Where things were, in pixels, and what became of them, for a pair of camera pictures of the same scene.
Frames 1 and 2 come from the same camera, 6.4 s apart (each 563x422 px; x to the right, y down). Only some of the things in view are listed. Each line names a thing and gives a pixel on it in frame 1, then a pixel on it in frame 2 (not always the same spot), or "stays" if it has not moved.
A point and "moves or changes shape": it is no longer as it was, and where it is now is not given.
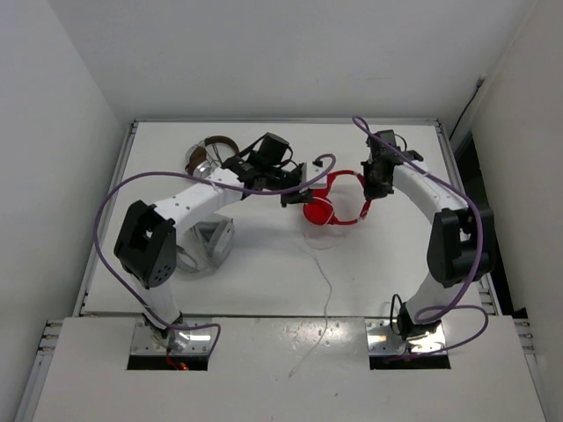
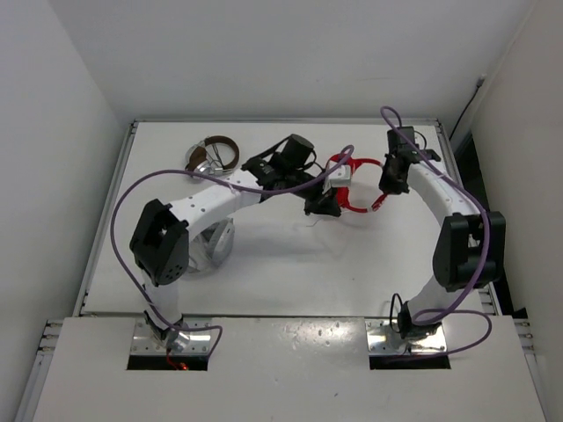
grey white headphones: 205,244 stays
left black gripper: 303,196 → 323,203
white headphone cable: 325,317 → 315,222
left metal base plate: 199,331 stays
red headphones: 317,209 moves or changes shape
